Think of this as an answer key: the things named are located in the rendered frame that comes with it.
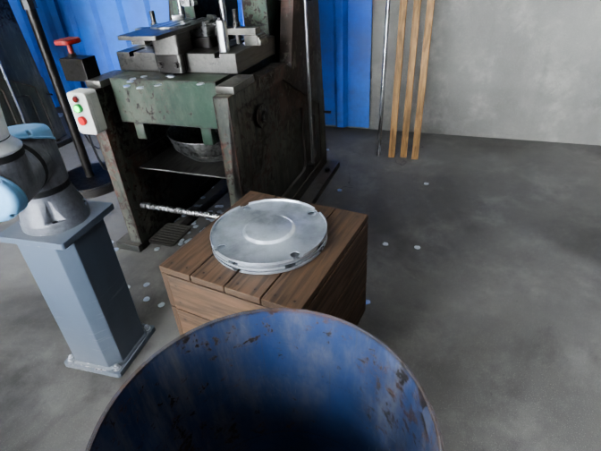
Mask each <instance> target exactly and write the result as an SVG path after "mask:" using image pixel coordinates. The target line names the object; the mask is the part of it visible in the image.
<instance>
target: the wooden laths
mask: <svg viewBox="0 0 601 451"><path fill-rule="evenodd" d="M407 3H408V0H400V10H399V21H398V33H397V46H396V57H395V69H394V93H393V104H392V116H391V129H390V140H389V152H388V157H394V156H395V145H396V134H397V124H398V113H399V101H400V90H401V79H402V59H403V48H404V36H405V25H406V14H407ZM390 4H391V0H386V7H385V35H384V49H383V63H382V78H381V92H380V107H379V120H378V135H377V156H380V152H381V139H382V125H383V112H384V98H385V72H386V58H387V45H388V31H389V18H390ZM420 8H421V0H414V4H413V14H412V24H411V43H410V54H409V64H408V74H407V85H406V95H405V106H404V116H403V126H402V145H401V155H400V157H407V149H408V140H409V130H410V121H411V103H412V93H413V83H414V74H415V64H416V55H417V45H418V36H419V18H420ZM434 8H435V0H427V11H426V20H425V29H424V38H423V48H422V57H421V66H420V75H419V92H418V101H417V110H416V119H415V128H414V137H413V146H412V155H411V159H418V158H419V142H420V134H421V125H422V116H423V108H424V99H425V91H426V83H427V67H428V58H429V49H430V41H431V33H432V24H433V16H434Z"/></svg>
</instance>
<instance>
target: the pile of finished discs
mask: <svg viewBox="0 0 601 451"><path fill-rule="evenodd" d="M326 241H327V222H326V218H325V217H324V215H323V214H322V213H321V212H317V211H316V210H315V208H314V207H313V206H311V205H309V204H307V203H304V202H301V201H297V200H287V199H267V200H256V201H252V202H249V205H246V206H244V207H243V206H242V207H241V206H238V207H236V208H233V209H231V210H229V211H227V212H226V213H224V214H223V215H222V216H221V217H220V218H218V219H217V221H216V222H215V223H214V225H213V226H212V228H211V231H210V242H211V246H212V251H213V253H214V255H215V257H216V258H217V260H218V261H219V262H220V263H222V264H223V265H224V266H226V267H228V268H230V269H232V270H235V271H237V270H238V268H239V269H240V271H239V272H241V273H245V274H252V275H272V274H278V273H283V272H287V271H290V270H293V269H296V268H299V267H301V266H303V265H305V264H307V263H309V262H311V261H312V260H313V259H314V258H316V256H317V255H319V253H320V252H321V251H322V250H323V249H324V248H325V246H326Z"/></svg>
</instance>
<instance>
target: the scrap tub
mask: <svg viewBox="0 0 601 451"><path fill-rule="evenodd" d="M85 451H444V444H443V439H442V434H441V431H440V428H439V424H438V421H437V417H436V414H435V412H434V409H433V406H432V404H431V403H430V401H429V399H428V397H427V394H426V392H425V390H424V388H423V387H422V386H421V384H420V383H419V381H418V379H417V377H416V376H415V375H414V373H413V372H412V371H411V369H410V368H409V367H408V365H407V364H406V363H405V362H404V361H403V360H402V359H401V358H400V357H399V355H398V354H397V353H395V352H394V351H393V350H392V349H391V348H390V347H389V346H388V345H386V344H385V343H383V342H382V341H381V340H380V339H378V338H377V337H375V336H373V335H372V334H370V333H369V332H368V331H366V330H365V329H363V328H360V327H358V326H356V325H354V324H352V323H351V322H348V321H346V320H344V319H339V318H337V317H335V316H332V315H328V314H325V313H321V312H317V311H308V310H302V309H294V308H267V309H258V310H251V311H242V312H238V313H234V314H231V315H227V316H224V317H222V318H219V319H214V320H211V321H209V322H207V323H205V324H202V325H200V326H198V327H196V328H194V329H191V330H190V331H188V332H186V333H184V334H182V335H180V336H178V337H176V338H175V339H174V340H173V341H171V342H170V343H168V344H166V345H165V346H163V347H162V348H161V349H159V350H158V351H157V352H155V353H154V354H153V355H151V356H150V357H149V358H148V359H147V360H146V361H144V362H143V363H142V364H141V365H140V366H139V367H138V368H137V369H136V370H135V371H134V372H133V373H132V374H131V375H130V376H129V377H128V378H127V380H126V381H125V382H124V383H123V384H122V386H121V387H120V388H119V389H118V391H117V392H116V393H115V395H114V396H113V398H112V399H111V401H110V402H109V404H108V405H107V407H106V409H105V410H104V411H103V413H102V415H101V416H100V418H99V420H98V422H97V425H96V427H95V429H94V430H93V432H92V434H91V437H90V439H89V443H88V444H87V447H86V450H85Z"/></svg>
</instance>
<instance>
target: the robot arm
mask: <svg viewBox="0 0 601 451"><path fill-rule="evenodd" d="M18 214H19V224H20V226H21V229H22V231H23V232H24V233H25V234H27V235H31V236H48V235H52V234H59V233H62V232H65V231H67V230H70V229H72V228H74V227H75V226H78V225H79V224H81V223H82V222H83V221H85V220H86V219H87V218H88V216H89V214H90V207H89V204H88V202H87V201H86V199H85V198H84V197H83V196H82V195H81V194H80V192H79V191H78V190H77V189H76V188H75V186H74V185H73V184H72V181H71V179H70V176H69V175H68V172H67V170H66V167H65V164H64V162H63V159H62V156H61V154H60V151H59V148H58V147H57V144H56V142H55V137H54V135H53V133H52V132H51V130H50V128H49V127H48V126H47V125H45V124H43V123H26V124H18V125H13V126H8V127H7V124H6V121H5V119H4V114H3V111H2V108H1V106H0V222H4V221H8V220H10V219H12V218H14V217H16V216H17V215H18Z"/></svg>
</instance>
